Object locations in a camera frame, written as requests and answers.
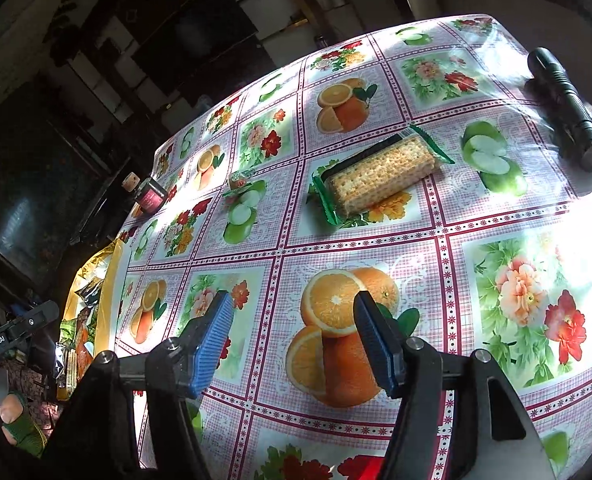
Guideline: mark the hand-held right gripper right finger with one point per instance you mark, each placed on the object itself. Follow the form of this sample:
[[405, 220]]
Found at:
[[376, 345]]

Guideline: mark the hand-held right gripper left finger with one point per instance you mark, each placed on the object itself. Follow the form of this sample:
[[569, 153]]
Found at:
[[213, 345]]

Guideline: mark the orange cracker packet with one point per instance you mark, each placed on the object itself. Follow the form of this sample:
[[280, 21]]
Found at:
[[83, 350]]

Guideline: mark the yellow rimmed cardboard box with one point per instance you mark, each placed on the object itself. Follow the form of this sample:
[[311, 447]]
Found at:
[[111, 285]]

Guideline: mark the clear green-ended cracker packet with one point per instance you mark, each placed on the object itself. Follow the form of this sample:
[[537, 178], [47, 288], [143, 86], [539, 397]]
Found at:
[[381, 175]]

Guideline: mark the person's left hand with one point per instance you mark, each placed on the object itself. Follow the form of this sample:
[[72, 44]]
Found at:
[[13, 412]]

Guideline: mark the floral fruit print tablecloth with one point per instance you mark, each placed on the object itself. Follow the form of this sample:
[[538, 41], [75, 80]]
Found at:
[[426, 280]]

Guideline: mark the dark glossy panel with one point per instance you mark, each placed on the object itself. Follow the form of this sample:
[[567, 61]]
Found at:
[[31, 200]]

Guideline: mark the dark jar with pink label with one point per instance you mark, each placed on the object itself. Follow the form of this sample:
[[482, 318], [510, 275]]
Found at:
[[151, 197]]

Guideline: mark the small wrapped candy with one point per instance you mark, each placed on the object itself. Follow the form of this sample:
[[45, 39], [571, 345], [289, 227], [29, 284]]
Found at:
[[238, 180]]

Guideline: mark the wooden bottle stopper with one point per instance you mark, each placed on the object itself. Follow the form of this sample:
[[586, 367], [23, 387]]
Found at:
[[131, 181]]

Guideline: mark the black flashlight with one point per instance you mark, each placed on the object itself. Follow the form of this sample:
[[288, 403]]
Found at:
[[568, 110]]

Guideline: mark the dark wall cabinet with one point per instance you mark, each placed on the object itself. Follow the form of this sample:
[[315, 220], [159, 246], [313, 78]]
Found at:
[[191, 35]]

